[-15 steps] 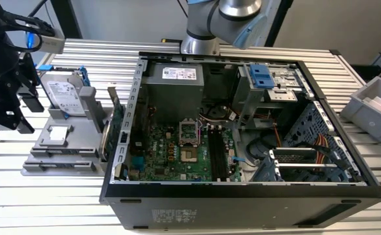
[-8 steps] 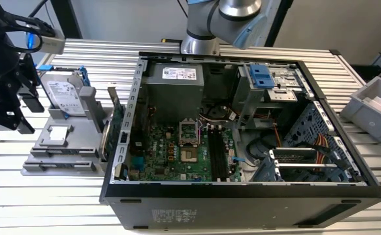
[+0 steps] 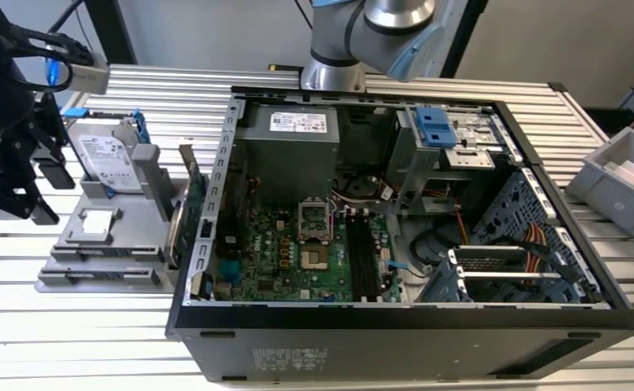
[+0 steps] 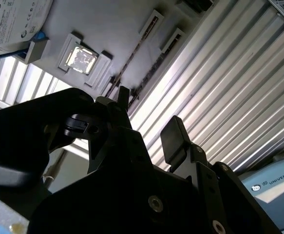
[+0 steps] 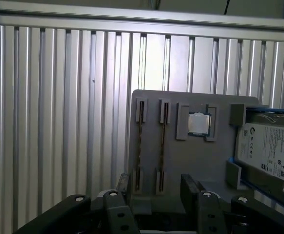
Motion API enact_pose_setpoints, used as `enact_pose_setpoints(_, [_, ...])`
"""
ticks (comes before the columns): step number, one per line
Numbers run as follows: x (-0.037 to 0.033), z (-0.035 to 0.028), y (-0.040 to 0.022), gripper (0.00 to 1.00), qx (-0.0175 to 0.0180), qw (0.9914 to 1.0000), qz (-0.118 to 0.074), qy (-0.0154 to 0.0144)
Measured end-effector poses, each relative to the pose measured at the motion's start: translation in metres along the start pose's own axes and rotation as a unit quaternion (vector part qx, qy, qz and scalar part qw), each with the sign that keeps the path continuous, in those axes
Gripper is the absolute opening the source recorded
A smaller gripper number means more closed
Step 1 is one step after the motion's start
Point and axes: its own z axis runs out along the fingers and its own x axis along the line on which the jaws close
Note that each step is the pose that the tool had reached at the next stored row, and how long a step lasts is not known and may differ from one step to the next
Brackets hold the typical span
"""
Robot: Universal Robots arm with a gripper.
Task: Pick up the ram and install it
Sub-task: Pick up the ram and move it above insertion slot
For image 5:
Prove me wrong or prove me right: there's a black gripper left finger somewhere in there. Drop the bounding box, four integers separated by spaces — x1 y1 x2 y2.
15 172 141 234

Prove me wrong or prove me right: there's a RAM stick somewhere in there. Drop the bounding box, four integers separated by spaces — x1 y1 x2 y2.
136 100 145 194
158 101 170 194

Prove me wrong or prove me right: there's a grey parts rack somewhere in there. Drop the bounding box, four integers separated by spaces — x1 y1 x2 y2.
130 89 279 215

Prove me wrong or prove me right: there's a thin black cable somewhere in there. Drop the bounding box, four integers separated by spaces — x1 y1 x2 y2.
222 0 232 15

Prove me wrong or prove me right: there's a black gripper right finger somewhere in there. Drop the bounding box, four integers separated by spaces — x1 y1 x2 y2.
180 173 284 234

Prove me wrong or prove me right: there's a hard disk in blue carrier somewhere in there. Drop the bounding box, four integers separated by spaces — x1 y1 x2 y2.
227 105 284 220

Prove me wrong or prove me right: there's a silver CPU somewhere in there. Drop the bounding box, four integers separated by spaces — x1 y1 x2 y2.
187 112 213 136

